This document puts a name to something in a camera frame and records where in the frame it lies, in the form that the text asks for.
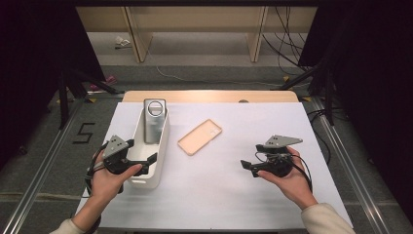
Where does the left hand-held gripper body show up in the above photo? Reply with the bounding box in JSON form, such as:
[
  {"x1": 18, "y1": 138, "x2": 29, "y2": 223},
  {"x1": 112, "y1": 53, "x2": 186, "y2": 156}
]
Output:
[{"x1": 101, "y1": 135, "x2": 144, "y2": 176}]

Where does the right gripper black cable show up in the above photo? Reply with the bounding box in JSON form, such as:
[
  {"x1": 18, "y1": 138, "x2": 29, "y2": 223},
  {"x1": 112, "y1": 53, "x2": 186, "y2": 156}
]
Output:
[{"x1": 256, "y1": 151, "x2": 314, "y2": 193}]

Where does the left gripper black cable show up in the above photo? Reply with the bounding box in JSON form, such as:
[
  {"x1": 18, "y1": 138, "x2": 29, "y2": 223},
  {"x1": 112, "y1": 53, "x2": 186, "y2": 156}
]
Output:
[{"x1": 84, "y1": 141, "x2": 110, "y2": 234}]

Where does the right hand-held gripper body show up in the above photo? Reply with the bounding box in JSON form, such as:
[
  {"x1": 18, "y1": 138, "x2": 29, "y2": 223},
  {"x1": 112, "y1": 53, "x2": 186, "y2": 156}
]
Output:
[{"x1": 256, "y1": 135, "x2": 304, "y2": 178}]

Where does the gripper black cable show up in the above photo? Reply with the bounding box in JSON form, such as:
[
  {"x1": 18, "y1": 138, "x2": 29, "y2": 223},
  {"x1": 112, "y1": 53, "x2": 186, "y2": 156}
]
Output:
[
  {"x1": 84, "y1": 141, "x2": 110, "y2": 234},
  {"x1": 256, "y1": 151, "x2": 314, "y2": 193}
]

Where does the light wooden table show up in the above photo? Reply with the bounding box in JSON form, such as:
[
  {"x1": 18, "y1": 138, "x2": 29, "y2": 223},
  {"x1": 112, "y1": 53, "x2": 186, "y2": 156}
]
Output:
[{"x1": 122, "y1": 90, "x2": 300, "y2": 103}]

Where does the white plastic storage box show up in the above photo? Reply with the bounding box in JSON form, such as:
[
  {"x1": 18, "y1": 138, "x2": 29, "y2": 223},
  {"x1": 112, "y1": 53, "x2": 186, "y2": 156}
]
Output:
[{"x1": 127, "y1": 105, "x2": 171, "y2": 190}]

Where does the white floor cable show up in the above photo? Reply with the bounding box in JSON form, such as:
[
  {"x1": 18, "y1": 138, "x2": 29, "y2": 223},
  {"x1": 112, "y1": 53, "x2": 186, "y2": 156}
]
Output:
[{"x1": 155, "y1": 66, "x2": 283, "y2": 88}]

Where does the black curtain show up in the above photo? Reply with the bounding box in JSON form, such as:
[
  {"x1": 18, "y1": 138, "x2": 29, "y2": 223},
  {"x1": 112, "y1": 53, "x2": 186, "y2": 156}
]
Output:
[
  {"x1": 0, "y1": 0, "x2": 106, "y2": 164},
  {"x1": 298, "y1": 0, "x2": 413, "y2": 225}
]

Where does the black metal stand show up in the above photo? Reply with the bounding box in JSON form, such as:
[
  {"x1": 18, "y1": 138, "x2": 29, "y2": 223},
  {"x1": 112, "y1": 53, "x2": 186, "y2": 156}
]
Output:
[
  {"x1": 57, "y1": 69, "x2": 125, "y2": 131},
  {"x1": 278, "y1": 62, "x2": 336, "y2": 127}
]

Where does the pink object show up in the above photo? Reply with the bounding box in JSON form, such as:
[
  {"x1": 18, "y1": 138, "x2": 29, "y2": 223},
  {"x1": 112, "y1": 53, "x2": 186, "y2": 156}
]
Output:
[{"x1": 89, "y1": 75, "x2": 118, "y2": 93}]

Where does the beige phone case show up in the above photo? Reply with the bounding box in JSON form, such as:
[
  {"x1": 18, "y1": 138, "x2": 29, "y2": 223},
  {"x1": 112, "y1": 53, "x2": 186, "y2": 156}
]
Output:
[{"x1": 177, "y1": 118, "x2": 223, "y2": 157}]

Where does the person's left hand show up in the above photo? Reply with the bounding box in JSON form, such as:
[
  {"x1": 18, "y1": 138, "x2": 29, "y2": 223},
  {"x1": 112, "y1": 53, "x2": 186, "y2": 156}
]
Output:
[{"x1": 87, "y1": 145, "x2": 144, "y2": 206}]

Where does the light wooden shelf unit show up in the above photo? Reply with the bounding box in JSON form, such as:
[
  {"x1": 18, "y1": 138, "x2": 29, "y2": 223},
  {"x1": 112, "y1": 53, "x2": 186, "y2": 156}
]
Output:
[{"x1": 76, "y1": 6, "x2": 318, "y2": 63}]

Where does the person's right hand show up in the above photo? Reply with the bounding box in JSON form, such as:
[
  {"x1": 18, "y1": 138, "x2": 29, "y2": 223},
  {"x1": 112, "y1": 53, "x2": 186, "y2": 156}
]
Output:
[{"x1": 257, "y1": 145, "x2": 319, "y2": 211}]

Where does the white crumpled paper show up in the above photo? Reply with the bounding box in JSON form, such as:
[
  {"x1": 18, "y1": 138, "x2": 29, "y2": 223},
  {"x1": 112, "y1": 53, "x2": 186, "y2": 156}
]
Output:
[{"x1": 114, "y1": 35, "x2": 131, "y2": 51}]

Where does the black floor cable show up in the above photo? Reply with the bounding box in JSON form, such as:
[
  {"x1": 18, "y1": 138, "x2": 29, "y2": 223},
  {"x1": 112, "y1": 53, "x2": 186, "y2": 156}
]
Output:
[{"x1": 306, "y1": 106, "x2": 337, "y2": 165}]

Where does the metal floor rail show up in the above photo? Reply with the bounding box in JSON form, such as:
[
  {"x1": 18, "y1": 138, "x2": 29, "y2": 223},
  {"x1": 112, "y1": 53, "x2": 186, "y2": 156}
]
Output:
[
  {"x1": 310, "y1": 97, "x2": 391, "y2": 234},
  {"x1": 0, "y1": 97, "x2": 85, "y2": 234}
]

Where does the tangle of black cables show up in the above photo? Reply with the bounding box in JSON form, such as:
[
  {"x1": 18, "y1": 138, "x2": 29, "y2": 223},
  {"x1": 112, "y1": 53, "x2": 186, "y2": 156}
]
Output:
[{"x1": 261, "y1": 6, "x2": 313, "y2": 77}]

